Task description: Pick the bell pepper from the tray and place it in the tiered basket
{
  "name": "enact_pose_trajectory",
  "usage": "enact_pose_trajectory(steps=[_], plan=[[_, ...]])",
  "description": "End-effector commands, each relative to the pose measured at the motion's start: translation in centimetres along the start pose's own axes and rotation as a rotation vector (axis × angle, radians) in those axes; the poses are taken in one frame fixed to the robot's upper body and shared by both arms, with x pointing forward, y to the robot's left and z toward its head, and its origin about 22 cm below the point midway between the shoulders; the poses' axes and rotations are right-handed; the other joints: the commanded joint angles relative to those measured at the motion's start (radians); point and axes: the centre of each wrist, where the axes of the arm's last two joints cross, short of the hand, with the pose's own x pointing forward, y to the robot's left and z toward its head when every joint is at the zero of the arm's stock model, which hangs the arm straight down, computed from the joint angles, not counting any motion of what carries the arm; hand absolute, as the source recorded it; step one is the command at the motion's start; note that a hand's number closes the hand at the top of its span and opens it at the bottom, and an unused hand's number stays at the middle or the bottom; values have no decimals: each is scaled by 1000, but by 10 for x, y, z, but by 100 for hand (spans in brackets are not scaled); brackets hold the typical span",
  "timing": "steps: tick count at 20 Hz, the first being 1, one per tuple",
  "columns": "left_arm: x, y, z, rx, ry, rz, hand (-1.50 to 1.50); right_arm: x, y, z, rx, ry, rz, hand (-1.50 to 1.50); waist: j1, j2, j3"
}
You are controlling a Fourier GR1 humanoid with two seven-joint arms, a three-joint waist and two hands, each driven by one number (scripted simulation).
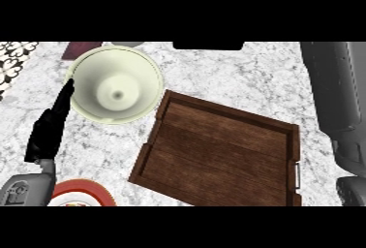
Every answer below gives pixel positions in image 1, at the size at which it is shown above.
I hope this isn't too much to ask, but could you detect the pale green tiered basket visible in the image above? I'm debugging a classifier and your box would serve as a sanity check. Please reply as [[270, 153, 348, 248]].
[[64, 45, 165, 125]]

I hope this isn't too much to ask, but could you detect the grey round object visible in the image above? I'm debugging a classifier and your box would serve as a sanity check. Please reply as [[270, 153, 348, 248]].
[[110, 42, 146, 48]]

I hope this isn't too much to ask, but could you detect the dark red flat object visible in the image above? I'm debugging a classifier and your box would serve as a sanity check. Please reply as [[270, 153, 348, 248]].
[[60, 42, 104, 61]]

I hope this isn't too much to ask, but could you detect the black and white patterned mat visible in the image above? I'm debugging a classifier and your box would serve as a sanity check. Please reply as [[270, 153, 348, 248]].
[[0, 42, 39, 102]]

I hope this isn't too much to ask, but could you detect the red rimmed white plate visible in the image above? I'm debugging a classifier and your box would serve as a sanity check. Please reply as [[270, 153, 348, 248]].
[[45, 178, 118, 207]]

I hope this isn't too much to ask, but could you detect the brown wooden tray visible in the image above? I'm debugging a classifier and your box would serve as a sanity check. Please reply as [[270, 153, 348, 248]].
[[126, 89, 302, 207]]

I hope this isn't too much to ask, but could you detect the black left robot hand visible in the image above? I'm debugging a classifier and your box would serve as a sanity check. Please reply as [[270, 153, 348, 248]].
[[22, 77, 75, 164]]

